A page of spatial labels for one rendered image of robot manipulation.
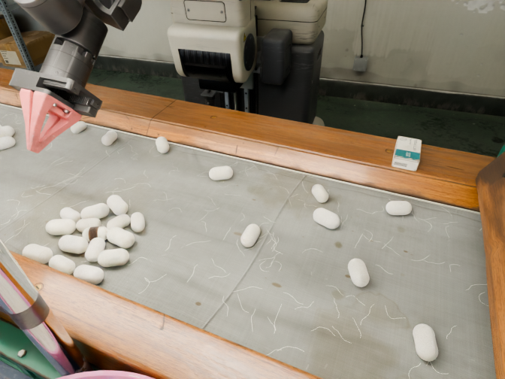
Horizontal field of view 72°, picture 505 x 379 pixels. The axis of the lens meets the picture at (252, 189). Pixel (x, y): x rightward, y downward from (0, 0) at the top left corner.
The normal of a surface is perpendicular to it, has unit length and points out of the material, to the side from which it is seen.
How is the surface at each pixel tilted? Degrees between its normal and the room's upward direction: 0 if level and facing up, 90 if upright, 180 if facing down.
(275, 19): 90
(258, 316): 0
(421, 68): 89
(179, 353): 0
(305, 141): 0
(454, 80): 89
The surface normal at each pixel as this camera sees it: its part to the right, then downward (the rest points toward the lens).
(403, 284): -0.02, -0.77
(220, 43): -0.31, 0.71
